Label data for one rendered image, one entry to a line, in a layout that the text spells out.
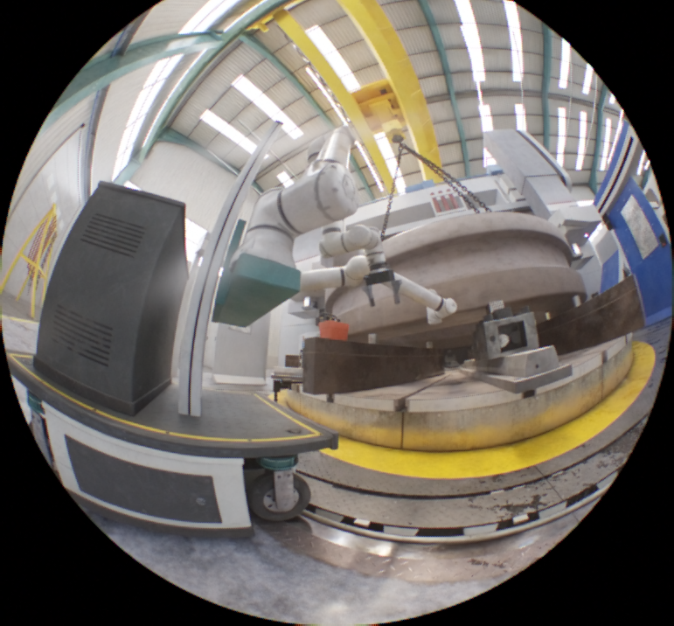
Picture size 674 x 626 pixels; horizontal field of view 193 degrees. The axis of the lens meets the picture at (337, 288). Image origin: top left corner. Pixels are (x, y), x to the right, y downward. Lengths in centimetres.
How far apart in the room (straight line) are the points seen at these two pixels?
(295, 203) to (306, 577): 87
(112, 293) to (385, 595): 80
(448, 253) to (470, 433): 149
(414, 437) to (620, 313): 177
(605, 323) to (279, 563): 218
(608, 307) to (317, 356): 228
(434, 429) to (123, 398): 118
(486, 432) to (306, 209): 119
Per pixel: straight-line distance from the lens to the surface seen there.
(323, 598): 54
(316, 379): 128
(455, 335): 617
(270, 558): 60
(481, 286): 169
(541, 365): 99
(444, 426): 113
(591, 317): 212
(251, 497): 61
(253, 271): 45
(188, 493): 48
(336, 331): 140
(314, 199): 49
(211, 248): 64
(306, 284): 112
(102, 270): 56
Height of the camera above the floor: 49
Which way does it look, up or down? 22 degrees up
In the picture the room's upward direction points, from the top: 1 degrees clockwise
